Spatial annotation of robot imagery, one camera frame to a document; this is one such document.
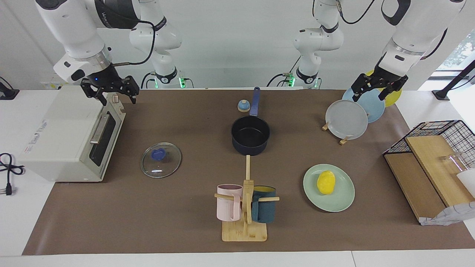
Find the glass lid with blue knob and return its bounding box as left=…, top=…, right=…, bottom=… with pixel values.
left=141, top=142, right=182, bottom=179

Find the yellow potato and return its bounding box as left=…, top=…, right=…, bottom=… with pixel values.
left=317, top=171, right=336, bottom=195

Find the yellow plate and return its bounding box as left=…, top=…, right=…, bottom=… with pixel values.
left=366, top=70, right=402, bottom=108

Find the light blue plate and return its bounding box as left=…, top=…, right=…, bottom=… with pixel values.
left=342, top=87, right=386, bottom=123

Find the grey plate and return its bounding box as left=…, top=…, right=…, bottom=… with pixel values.
left=325, top=99, right=368, bottom=141

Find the wooden plate rack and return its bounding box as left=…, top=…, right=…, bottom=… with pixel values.
left=322, top=121, right=351, bottom=146

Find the light green plate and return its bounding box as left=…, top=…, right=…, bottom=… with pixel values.
left=303, top=164, right=356, bottom=212

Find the dark blue pot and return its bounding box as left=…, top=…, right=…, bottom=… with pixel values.
left=231, top=87, right=271, bottom=156

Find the white toaster oven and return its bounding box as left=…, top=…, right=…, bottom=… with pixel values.
left=17, top=85, right=127, bottom=183

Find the wooden shelf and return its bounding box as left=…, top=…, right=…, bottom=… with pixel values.
left=384, top=135, right=475, bottom=223

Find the black table clamp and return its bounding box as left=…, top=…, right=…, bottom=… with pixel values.
left=0, top=76, right=20, bottom=100

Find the clear glass cup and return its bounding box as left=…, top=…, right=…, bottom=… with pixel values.
left=440, top=152, right=466, bottom=175

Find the white cup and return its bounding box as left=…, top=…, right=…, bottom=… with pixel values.
left=456, top=169, right=475, bottom=188

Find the brown table mat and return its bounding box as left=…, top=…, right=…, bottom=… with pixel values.
left=22, top=89, right=475, bottom=256

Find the white marbled paper sheet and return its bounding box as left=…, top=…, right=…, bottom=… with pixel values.
left=419, top=202, right=475, bottom=226

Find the pink mug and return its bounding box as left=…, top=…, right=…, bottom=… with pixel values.
left=217, top=184, right=243, bottom=222

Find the dark teal mug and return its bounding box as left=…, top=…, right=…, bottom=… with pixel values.
left=251, top=185, right=277, bottom=224

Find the wooden mug rack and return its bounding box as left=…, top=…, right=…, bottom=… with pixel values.
left=214, top=155, right=280, bottom=242

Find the black base cable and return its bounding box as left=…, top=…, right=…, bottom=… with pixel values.
left=140, top=72, right=157, bottom=89
left=266, top=56, right=302, bottom=88

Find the black wire basket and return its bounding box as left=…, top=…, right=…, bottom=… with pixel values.
left=383, top=120, right=475, bottom=169

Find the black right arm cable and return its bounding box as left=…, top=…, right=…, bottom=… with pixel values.
left=111, top=19, right=155, bottom=67

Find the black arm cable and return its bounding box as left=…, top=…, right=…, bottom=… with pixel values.
left=111, top=19, right=155, bottom=67
left=335, top=0, right=377, bottom=25

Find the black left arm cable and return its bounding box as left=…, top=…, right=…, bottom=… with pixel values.
left=335, top=0, right=377, bottom=25

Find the black camera stand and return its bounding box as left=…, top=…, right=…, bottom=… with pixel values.
left=432, top=59, right=475, bottom=100

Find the black power cable with plug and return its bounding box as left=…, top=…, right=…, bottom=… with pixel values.
left=0, top=153, right=26, bottom=196

